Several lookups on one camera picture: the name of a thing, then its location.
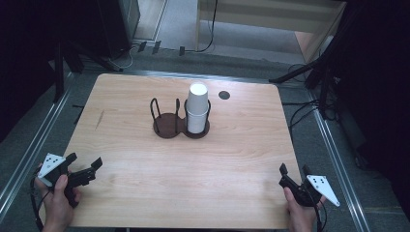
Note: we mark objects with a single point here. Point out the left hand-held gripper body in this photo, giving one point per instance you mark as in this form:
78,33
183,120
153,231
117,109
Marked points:
51,164

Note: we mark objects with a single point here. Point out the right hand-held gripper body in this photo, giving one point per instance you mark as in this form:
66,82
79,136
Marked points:
322,187

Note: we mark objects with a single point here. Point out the white paper cup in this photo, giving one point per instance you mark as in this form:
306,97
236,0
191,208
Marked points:
196,124
197,96

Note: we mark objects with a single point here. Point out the person's right hand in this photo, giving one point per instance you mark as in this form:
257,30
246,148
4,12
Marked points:
301,219

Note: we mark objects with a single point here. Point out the person's left hand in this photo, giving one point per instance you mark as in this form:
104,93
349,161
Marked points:
58,209

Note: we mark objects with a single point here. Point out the black metal stand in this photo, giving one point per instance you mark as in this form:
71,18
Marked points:
59,71
324,83

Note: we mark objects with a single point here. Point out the black round table grommet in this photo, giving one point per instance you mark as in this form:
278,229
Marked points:
224,95

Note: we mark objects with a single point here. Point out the dark curtain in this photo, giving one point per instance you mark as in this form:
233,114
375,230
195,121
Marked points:
22,48
380,80

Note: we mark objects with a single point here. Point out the dark cabinet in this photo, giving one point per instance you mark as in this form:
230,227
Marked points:
117,25

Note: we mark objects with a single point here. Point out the small black plug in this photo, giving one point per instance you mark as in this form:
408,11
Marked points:
182,51

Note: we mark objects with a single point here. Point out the light wooden furniture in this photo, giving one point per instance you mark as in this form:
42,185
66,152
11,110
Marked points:
274,14

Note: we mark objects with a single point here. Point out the metal frame rail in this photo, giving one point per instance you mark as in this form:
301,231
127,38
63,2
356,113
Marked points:
32,151
341,167

